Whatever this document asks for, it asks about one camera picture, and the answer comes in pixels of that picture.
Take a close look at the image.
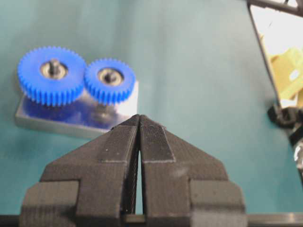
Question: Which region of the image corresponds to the shiny metal base plate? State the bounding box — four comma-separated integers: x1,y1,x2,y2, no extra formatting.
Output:
15,81,139,139

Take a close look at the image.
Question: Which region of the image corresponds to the large blue plastic gear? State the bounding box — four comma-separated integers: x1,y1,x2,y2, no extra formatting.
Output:
18,46,86,106

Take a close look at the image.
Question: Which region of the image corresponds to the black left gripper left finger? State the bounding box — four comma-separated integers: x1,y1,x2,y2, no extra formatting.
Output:
19,115,140,227

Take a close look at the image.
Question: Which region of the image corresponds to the threaded steel shaft with gear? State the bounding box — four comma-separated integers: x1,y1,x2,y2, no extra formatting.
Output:
40,59,68,80

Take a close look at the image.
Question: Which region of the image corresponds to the black frame rail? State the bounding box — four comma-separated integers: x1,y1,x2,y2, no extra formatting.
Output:
247,0,303,178

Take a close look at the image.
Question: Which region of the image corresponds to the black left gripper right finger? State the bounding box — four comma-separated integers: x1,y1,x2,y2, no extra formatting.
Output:
140,115,248,227

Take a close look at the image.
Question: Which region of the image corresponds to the small blue plastic gear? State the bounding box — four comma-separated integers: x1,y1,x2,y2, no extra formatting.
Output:
84,59,136,105

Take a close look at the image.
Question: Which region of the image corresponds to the yellow paper tag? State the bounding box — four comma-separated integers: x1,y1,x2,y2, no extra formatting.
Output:
259,35,303,108

